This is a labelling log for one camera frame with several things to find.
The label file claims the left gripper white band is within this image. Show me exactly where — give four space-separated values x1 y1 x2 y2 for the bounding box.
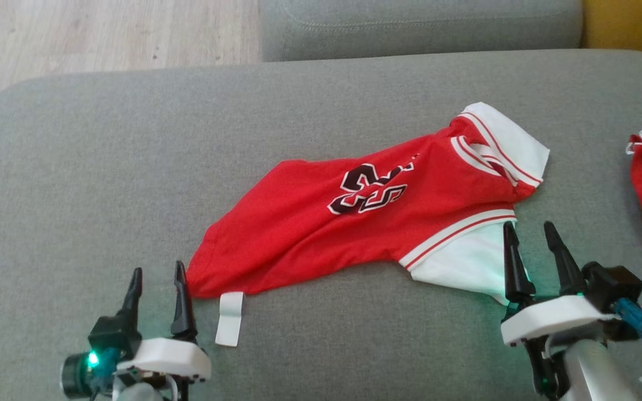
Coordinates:
116 261 212 386

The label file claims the small grey sofa cushion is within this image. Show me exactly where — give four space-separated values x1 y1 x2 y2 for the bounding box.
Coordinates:
259 0 583 62

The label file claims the red jersey with white sleeves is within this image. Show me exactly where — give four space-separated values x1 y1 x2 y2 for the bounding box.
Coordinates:
186 102 551 348

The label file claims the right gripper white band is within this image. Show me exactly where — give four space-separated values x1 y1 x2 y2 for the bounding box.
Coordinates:
500 221 616 399

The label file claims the large grey sofa seat cushion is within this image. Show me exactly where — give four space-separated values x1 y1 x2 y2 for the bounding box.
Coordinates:
0 49 642 401

